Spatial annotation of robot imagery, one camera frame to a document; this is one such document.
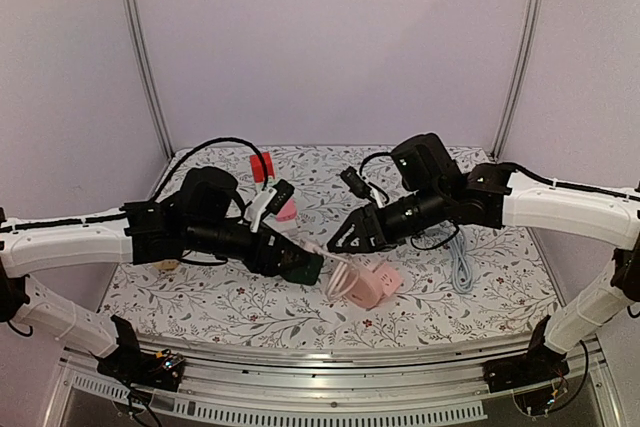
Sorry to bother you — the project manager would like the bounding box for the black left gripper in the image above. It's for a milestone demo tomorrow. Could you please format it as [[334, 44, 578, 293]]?
[[186, 219, 312, 278]]

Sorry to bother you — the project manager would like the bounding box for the dark green cube socket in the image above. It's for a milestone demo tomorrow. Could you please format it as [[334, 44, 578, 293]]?
[[281, 252, 324, 286]]

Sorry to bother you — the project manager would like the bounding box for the pink cable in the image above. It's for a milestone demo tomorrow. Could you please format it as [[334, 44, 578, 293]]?
[[319, 251, 366, 301]]

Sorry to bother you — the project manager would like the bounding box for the beige cube socket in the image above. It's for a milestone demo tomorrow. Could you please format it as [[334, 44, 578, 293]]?
[[152, 259, 180, 272]]

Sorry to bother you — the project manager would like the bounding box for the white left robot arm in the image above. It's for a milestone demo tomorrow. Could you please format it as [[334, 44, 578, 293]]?
[[1, 167, 311, 381]]

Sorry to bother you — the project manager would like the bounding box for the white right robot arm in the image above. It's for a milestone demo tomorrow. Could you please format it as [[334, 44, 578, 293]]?
[[328, 133, 639, 383]]

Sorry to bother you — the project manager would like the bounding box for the pink plug adapter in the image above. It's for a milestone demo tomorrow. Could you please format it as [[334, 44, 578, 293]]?
[[276, 198, 297, 222]]

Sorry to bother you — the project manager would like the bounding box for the pink cube socket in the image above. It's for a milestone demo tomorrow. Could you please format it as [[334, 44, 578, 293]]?
[[373, 264, 403, 297]]

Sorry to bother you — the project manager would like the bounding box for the pink round socket base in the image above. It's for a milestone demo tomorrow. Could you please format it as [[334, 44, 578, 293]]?
[[344, 270, 384, 309]]

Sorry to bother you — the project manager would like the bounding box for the red cube adapter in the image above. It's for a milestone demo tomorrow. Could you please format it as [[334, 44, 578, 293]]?
[[250, 152, 276, 183]]

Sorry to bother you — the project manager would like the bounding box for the floral tablecloth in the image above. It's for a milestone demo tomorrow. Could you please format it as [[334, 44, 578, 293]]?
[[99, 145, 560, 350]]

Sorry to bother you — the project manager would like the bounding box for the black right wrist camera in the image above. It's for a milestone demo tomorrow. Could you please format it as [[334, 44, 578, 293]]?
[[339, 167, 373, 200]]

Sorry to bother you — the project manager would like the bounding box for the light blue coiled cable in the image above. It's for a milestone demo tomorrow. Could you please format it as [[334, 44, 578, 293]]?
[[414, 224, 474, 294]]

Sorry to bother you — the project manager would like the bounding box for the aluminium table edge rail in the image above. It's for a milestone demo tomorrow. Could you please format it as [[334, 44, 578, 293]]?
[[42, 334, 616, 427]]

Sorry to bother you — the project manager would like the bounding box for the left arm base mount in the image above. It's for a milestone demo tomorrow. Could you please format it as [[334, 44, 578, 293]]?
[[96, 315, 185, 392]]

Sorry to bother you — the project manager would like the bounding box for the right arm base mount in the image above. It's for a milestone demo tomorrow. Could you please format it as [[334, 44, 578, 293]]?
[[482, 315, 569, 393]]

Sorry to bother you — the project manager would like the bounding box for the right aluminium frame post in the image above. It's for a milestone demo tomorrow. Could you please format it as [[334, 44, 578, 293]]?
[[490, 0, 543, 160]]

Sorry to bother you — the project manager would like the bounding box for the aluminium frame post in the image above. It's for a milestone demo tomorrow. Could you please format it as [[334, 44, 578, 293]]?
[[490, 0, 543, 160], [122, 0, 174, 159]]

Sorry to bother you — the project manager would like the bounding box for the left aluminium frame post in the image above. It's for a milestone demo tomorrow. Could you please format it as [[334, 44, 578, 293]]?
[[122, 0, 174, 159]]

